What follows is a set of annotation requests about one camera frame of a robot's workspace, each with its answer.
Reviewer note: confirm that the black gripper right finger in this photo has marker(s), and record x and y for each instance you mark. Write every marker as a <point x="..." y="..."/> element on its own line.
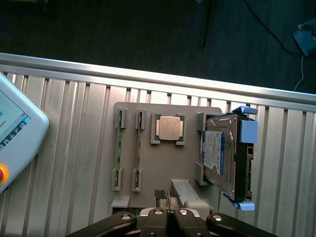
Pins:
<point x="184" y="217"/>

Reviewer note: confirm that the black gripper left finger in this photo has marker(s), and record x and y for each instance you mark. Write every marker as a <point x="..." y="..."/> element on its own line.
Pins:
<point x="158" y="217"/>

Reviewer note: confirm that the green RAM stick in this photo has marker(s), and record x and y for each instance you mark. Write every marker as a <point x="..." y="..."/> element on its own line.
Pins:
<point x="119" y="148"/>
<point x="139" y="148"/>

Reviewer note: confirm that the grey parts rack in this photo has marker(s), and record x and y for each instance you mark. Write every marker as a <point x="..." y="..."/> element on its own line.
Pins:
<point x="165" y="158"/>

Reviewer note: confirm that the hard disk with blue label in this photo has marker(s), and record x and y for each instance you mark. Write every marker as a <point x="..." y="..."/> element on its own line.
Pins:
<point x="218" y="153"/>

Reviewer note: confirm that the silver CPU chip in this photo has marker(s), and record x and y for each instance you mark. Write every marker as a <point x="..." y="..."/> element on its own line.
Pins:
<point x="169" y="128"/>

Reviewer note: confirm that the blue disk caddy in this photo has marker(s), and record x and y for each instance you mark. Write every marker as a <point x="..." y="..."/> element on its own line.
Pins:
<point x="247" y="150"/>

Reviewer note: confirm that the grey teach pendant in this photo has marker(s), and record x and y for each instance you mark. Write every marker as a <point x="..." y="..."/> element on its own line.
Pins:
<point x="17" y="133"/>

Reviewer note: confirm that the black furniture leg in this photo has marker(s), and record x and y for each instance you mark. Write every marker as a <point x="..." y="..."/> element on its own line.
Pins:
<point x="207" y="23"/>

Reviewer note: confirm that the blue box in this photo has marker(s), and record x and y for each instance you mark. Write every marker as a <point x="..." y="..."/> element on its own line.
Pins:
<point x="306" y="37"/>

